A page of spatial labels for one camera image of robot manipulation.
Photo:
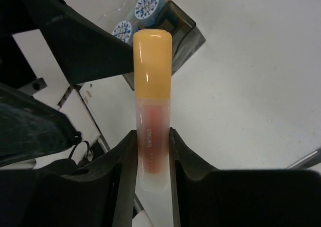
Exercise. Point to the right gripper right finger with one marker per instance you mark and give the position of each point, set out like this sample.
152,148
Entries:
203,195

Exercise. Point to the clear plastic container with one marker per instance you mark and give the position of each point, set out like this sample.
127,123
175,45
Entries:
118,4

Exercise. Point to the yellow orange highlighter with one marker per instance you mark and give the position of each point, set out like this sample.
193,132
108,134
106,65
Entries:
152,54

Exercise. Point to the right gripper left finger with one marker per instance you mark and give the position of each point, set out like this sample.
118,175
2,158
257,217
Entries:
98,194

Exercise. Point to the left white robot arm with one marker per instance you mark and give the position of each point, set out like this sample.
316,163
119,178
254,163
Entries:
84,52

